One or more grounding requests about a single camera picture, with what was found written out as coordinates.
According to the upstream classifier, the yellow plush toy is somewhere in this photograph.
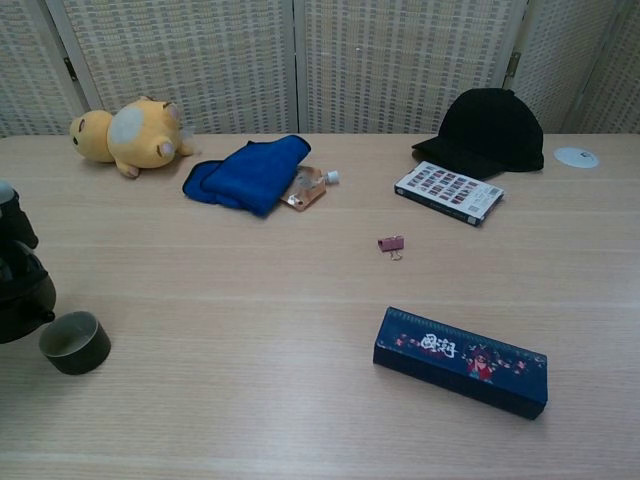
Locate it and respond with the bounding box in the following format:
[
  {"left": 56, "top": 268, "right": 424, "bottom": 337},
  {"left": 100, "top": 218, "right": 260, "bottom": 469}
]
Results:
[{"left": 68, "top": 95, "right": 196, "bottom": 179}]

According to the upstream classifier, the black baseball cap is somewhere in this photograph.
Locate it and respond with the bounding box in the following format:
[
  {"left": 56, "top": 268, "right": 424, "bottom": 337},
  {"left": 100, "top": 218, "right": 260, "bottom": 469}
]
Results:
[{"left": 411, "top": 87, "right": 545, "bottom": 181}]

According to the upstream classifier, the dark green ceramic cup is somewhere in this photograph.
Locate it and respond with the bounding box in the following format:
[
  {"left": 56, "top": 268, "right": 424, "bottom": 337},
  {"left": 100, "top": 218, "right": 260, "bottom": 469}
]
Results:
[{"left": 38, "top": 310, "right": 112, "bottom": 376}]

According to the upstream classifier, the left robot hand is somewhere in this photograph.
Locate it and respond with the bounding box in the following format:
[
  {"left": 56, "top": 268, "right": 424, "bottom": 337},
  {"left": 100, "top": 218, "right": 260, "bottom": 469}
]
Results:
[{"left": 0, "top": 179, "right": 40, "bottom": 252}]

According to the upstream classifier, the dark blue pencil box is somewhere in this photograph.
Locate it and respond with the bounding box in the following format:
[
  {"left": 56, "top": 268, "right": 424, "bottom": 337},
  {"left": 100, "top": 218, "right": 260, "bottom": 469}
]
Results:
[{"left": 372, "top": 306, "right": 549, "bottom": 422}]

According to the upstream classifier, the woven folding screen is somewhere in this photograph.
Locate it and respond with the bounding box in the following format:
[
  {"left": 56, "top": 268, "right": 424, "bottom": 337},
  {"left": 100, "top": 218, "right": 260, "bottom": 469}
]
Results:
[{"left": 0, "top": 0, "right": 640, "bottom": 139}]

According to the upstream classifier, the pink binder clip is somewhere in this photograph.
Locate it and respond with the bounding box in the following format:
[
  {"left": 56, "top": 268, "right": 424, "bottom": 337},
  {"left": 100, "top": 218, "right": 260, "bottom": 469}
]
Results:
[{"left": 377, "top": 234, "right": 405, "bottom": 263}]

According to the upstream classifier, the white round cable grommet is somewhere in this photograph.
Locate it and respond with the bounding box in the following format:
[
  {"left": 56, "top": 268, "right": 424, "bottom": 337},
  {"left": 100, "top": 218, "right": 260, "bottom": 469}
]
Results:
[{"left": 553, "top": 146, "right": 600, "bottom": 169}]

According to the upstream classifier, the black teapot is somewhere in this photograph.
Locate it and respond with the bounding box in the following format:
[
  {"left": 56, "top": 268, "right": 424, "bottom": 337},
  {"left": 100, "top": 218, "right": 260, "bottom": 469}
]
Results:
[{"left": 0, "top": 240, "right": 57, "bottom": 345}]

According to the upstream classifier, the blue folded cloth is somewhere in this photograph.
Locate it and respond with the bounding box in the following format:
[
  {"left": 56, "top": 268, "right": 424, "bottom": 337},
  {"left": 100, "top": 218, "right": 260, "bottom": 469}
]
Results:
[{"left": 182, "top": 134, "right": 312, "bottom": 218}]

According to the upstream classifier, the clear orange spout pouch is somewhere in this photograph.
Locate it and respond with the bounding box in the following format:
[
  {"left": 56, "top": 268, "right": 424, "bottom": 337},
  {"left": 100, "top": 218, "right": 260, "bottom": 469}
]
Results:
[{"left": 279, "top": 165, "right": 342, "bottom": 213}]

